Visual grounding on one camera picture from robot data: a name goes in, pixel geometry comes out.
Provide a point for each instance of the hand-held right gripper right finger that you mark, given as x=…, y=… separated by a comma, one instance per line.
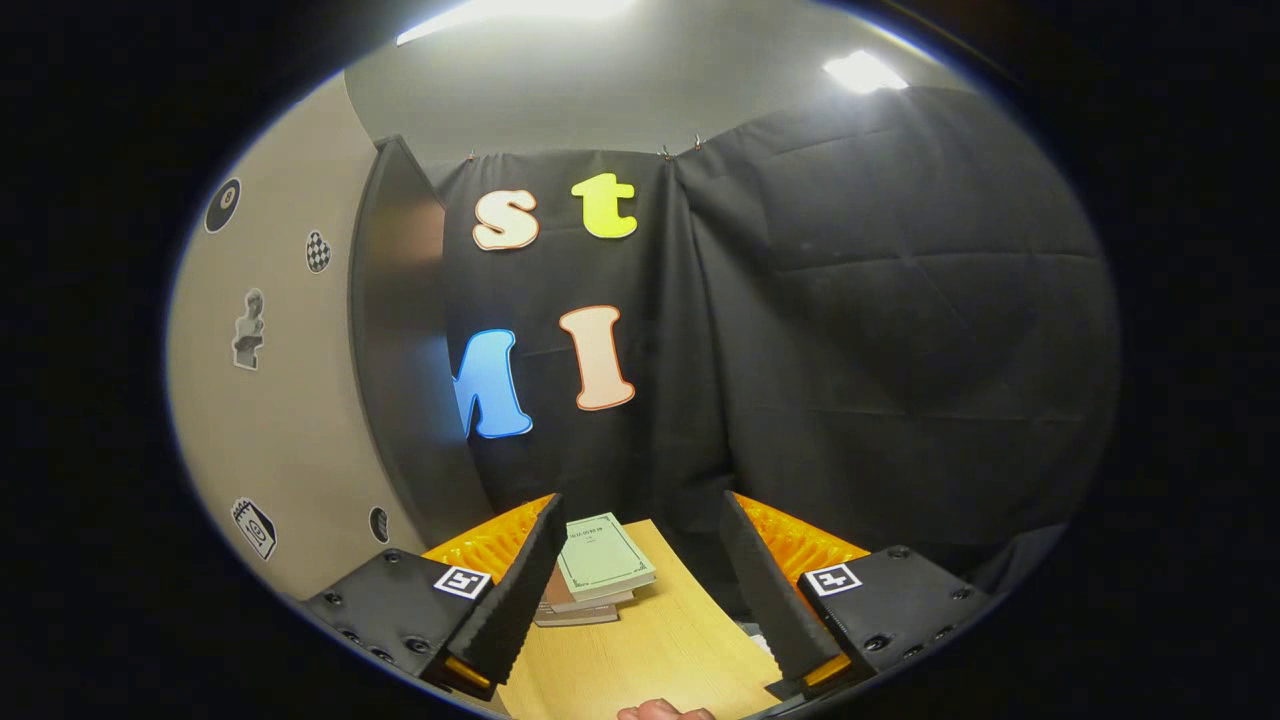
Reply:
x=770, y=600

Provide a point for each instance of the black backdrop cloth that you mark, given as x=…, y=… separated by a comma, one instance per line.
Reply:
x=900, y=350

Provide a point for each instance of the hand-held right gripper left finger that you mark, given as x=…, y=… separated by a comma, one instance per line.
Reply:
x=520, y=600

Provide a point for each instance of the long ceiling light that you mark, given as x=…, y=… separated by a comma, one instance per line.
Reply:
x=520, y=12
x=863, y=72

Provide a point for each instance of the brown book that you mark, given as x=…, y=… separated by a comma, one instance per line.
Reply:
x=580, y=618

